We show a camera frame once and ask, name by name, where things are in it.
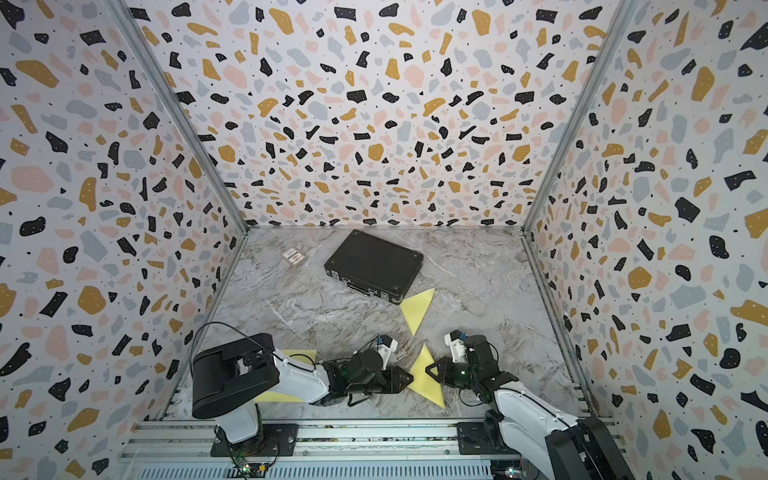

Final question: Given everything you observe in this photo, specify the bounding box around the aluminium corner post right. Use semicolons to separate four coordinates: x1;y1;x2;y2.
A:
521;0;638;235

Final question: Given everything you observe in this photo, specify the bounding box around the aluminium corner post left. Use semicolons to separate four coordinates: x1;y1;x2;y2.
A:
101;0;249;235

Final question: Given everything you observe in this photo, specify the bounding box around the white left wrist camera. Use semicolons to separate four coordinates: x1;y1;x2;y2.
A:
375;335;398;370

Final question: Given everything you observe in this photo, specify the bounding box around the yellow square paper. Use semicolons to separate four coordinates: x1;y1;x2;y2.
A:
255;349;328;403
408;344;445;408
400;288;435;336

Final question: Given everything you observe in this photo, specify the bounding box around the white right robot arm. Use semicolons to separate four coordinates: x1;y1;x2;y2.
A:
417;330;634;479

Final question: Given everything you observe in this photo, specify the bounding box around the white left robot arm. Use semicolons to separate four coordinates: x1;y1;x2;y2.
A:
190;333;414;444

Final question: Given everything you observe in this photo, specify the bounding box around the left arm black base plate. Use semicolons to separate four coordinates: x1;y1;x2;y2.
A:
210;423;299;458

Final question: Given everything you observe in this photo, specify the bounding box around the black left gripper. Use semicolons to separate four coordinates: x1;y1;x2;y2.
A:
347;368;417;399

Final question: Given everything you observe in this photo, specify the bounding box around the aluminium mounting rail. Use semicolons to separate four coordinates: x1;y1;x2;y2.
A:
116;419;537;479

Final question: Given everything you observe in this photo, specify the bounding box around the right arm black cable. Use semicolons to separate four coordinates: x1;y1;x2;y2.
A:
500;389;601;469

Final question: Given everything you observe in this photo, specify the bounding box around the aluminium corner post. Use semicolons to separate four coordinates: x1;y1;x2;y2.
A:
101;0;249;235
521;0;638;235

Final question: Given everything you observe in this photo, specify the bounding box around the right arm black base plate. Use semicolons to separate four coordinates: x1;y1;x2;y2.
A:
456;422;517;455

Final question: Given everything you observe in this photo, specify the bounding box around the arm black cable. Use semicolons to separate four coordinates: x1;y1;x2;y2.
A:
188;321;271;373
500;389;601;469

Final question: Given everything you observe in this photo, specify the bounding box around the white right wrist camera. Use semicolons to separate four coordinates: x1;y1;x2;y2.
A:
444;330;468;364

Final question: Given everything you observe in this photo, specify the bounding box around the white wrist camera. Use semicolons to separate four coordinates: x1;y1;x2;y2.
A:
375;335;398;370
444;330;468;364

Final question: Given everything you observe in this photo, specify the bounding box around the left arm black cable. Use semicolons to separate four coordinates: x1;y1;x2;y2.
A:
188;321;271;373

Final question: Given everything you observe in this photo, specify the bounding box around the playing card box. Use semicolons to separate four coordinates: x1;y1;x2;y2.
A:
282;247;306;266

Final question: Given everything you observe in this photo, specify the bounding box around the black hard carrying case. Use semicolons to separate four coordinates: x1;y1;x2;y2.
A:
324;230;424;305

